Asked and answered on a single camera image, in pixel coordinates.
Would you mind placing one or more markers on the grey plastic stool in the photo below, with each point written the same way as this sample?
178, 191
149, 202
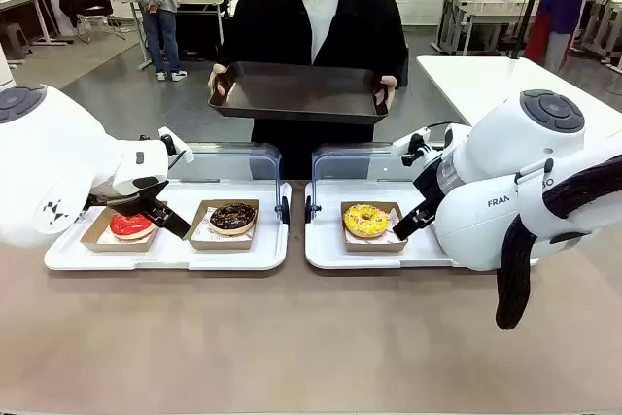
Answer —
14, 41

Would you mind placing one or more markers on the grey background work table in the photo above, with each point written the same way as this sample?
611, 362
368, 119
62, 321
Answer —
486, 9

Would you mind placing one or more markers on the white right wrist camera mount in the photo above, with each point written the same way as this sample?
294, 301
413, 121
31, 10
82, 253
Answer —
413, 139

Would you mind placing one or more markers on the jacket person's left forearm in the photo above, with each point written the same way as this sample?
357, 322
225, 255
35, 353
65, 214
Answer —
396, 60

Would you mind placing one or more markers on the white side table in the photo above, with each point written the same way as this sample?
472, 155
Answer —
486, 77

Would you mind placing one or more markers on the clear plastic display lid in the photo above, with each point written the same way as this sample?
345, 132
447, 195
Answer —
359, 162
223, 162

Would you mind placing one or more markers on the chair with black jacket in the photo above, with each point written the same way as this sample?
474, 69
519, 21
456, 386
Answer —
87, 2

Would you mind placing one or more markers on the chocolate donut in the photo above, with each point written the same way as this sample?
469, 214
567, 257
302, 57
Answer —
233, 219

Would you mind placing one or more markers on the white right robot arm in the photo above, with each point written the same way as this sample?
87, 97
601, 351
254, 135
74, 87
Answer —
486, 220

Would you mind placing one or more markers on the yellow sprinkled donut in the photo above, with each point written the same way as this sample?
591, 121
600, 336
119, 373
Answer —
364, 228

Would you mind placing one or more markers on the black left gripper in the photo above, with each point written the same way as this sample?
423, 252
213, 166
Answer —
121, 198

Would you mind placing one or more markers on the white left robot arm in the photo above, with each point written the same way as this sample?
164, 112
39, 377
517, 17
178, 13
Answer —
48, 152

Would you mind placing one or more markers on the white display tray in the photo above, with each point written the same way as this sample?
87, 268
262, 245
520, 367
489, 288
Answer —
325, 250
233, 257

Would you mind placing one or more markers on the red glazed donut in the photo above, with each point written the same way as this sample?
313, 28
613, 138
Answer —
131, 229

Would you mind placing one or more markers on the cardboard box of yellow donut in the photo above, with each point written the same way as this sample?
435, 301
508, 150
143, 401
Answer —
374, 246

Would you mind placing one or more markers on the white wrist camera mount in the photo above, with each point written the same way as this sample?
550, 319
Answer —
413, 139
181, 147

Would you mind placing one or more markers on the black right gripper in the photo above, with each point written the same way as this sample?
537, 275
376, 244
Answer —
430, 182

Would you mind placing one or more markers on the jacket person's right hand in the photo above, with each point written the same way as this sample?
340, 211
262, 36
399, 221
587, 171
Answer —
215, 79

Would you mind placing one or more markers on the cardboard box of chocolate donut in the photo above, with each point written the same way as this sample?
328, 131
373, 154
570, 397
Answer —
223, 243

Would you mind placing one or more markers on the person in black jacket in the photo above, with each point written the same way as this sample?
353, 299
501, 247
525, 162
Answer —
272, 21

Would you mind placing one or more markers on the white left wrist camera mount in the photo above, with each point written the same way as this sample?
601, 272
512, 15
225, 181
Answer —
181, 147

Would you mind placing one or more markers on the dark brown serving tray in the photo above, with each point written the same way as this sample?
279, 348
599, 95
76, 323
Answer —
296, 92

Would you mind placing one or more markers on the paper liner under yellow donut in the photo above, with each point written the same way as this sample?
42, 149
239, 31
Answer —
396, 220

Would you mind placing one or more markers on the jacket person's left hand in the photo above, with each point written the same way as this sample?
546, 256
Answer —
390, 87

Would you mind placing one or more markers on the cardboard box of red donut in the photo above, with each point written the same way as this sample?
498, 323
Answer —
92, 237

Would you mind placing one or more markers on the jacket person's right forearm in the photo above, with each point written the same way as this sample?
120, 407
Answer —
238, 53

